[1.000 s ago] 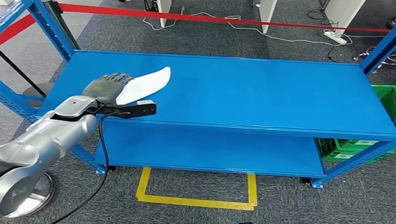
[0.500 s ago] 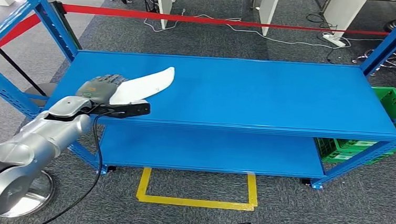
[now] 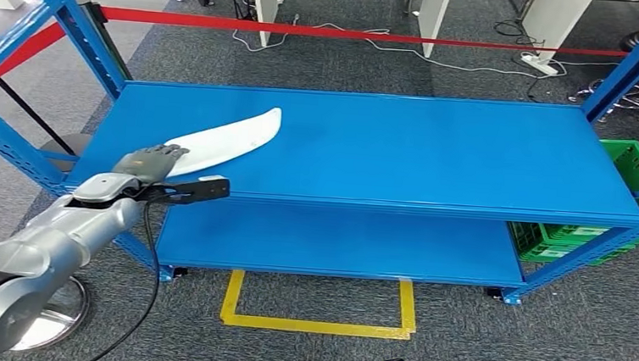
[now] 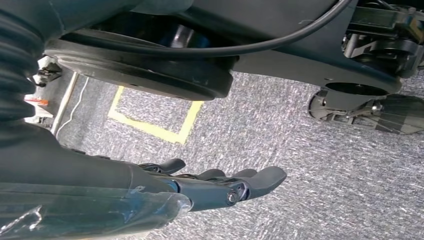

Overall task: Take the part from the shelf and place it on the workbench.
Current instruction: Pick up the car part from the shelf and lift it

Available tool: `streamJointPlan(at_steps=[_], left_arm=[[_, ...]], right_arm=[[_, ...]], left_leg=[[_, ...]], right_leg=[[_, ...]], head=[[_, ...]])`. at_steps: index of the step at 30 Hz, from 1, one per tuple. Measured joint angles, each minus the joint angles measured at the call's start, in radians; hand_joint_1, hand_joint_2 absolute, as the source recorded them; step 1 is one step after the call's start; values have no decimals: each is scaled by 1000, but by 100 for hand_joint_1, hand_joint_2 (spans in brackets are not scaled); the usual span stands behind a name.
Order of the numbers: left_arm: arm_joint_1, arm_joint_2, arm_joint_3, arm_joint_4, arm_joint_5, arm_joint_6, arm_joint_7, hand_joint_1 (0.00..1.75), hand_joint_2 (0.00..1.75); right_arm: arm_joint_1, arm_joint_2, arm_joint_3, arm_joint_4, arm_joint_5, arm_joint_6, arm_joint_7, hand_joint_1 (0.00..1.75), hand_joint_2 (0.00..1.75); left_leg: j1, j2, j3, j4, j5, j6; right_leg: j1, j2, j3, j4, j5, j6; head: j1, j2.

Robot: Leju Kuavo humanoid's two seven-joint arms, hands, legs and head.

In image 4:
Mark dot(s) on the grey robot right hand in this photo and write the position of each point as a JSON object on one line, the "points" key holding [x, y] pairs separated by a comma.
{"points": [[82, 179]]}

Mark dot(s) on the yellow floor tape square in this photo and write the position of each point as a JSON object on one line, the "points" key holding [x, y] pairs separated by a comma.
{"points": [[155, 130]]}

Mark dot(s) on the orange and white object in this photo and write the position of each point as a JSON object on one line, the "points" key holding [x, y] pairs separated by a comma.
{"points": [[36, 101]]}

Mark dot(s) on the black floor equipment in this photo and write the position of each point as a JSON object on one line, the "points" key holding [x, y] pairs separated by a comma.
{"points": [[48, 73]]}

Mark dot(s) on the black robot right foot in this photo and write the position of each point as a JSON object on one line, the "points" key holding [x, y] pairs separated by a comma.
{"points": [[394, 114]]}

